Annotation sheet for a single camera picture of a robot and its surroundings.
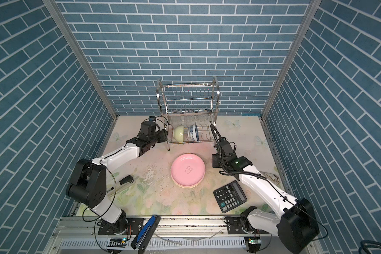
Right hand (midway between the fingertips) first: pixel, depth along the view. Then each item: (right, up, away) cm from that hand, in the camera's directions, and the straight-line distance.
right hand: (214, 156), depth 83 cm
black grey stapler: (-48, -14, -1) cm, 50 cm away
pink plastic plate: (-14, -9, +8) cm, 19 cm away
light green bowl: (-20, +12, +10) cm, 25 cm away
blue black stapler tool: (-33, -35, -14) cm, 50 cm away
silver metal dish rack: (-14, +27, +22) cm, 37 cm away
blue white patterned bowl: (-11, +12, +10) cm, 20 cm away
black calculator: (+8, -21, -2) cm, 22 cm away
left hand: (-28, +13, +9) cm, 32 cm away
